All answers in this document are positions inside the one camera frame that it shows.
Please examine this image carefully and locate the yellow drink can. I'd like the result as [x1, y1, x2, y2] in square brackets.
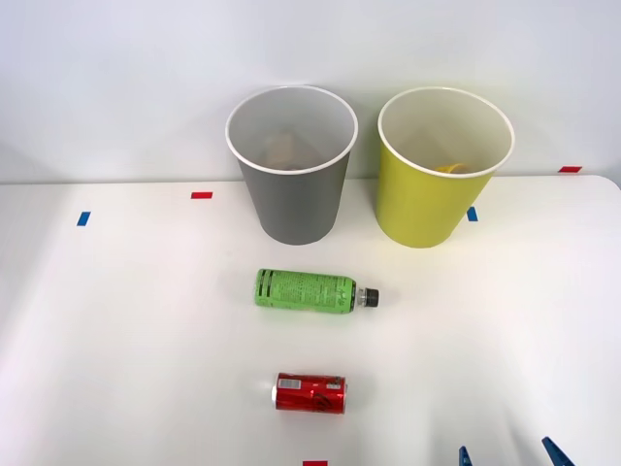
[434, 162, 479, 175]

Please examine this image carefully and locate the red drink can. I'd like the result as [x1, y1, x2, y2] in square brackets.
[270, 372, 349, 416]

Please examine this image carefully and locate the green labelled plastic bottle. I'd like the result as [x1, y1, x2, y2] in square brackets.
[251, 267, 381, 315]

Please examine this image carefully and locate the yellow-green plastic waste bin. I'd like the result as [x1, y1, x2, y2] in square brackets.
[376, 85, 515, 250]

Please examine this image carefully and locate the grey plastic waste bin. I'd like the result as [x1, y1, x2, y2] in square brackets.
[224, 84, 360, 247]

